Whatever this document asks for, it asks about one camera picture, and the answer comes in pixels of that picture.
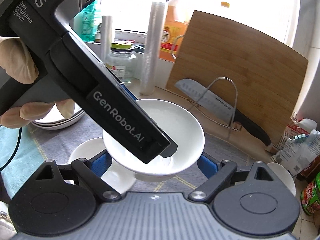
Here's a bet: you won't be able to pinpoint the steel cleaver with black handle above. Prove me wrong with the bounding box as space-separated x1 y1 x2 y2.
175 79 271 146

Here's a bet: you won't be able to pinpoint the left gloved hand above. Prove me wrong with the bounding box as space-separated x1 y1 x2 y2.
0 36 76 129

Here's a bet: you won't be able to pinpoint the teal cloth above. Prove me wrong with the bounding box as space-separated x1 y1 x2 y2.
1 125 47 198

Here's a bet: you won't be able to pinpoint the clear plastic wrap roll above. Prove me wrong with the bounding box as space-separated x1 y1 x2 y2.
140 2 167 95

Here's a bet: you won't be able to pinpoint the white paper seasoning bag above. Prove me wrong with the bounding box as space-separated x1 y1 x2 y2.
272 129 319 177

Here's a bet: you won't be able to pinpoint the white bowl with floral print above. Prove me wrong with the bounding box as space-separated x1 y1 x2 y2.
103 99 205 182

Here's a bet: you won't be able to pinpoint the black cable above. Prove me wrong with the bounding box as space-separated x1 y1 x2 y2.
0 127 23 172

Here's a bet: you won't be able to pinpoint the white plate with fruit print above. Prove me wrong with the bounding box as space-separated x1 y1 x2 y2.
35 105 64 124

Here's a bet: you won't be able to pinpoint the white salt bag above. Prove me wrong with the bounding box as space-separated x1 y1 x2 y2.
265 112 317 154

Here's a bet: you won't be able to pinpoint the steel wire rack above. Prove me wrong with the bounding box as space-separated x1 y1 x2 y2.
187 76 243 140

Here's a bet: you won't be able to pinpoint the grey checked dish mat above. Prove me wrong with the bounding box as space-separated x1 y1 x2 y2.
28 115 254 193

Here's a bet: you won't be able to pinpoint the plain white bowl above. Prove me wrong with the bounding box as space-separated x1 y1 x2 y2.
67 138 136 195

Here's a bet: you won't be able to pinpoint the green dish soap bottle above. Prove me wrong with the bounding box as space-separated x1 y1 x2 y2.
74 1 101 42

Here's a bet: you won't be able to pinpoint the orange cooking oil bottle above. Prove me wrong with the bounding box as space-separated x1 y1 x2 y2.
159 0 188 62

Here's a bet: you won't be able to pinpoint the green lidded sauce tub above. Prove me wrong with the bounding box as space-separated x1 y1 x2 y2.
300 173 319 216

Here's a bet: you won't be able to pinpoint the white plate stack lower plates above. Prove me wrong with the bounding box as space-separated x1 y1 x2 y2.
32 110 85 131

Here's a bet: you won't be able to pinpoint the bamboo cutting board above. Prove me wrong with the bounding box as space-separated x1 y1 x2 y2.
166 11 308 143

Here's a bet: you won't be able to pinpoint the glass jar with green lid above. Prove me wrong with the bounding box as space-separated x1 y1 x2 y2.
105 40 137 84

